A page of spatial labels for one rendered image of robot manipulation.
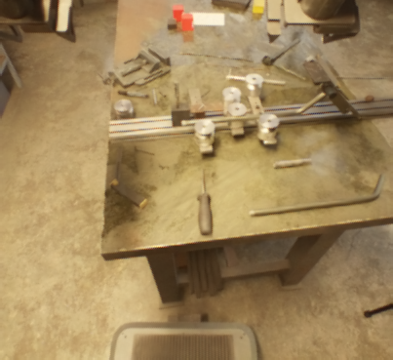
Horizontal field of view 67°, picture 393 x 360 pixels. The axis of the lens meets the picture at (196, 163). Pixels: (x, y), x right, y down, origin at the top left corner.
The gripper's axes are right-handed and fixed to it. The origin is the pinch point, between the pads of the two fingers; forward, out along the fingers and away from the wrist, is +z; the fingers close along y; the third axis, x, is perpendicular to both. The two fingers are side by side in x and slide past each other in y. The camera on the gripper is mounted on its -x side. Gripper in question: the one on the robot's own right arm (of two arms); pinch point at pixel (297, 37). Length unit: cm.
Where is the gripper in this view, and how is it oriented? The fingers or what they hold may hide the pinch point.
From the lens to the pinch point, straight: 60.0
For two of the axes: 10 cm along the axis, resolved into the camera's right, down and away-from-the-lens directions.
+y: -10.0, 0.0, 0.0
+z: 0.0, 1.5, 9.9
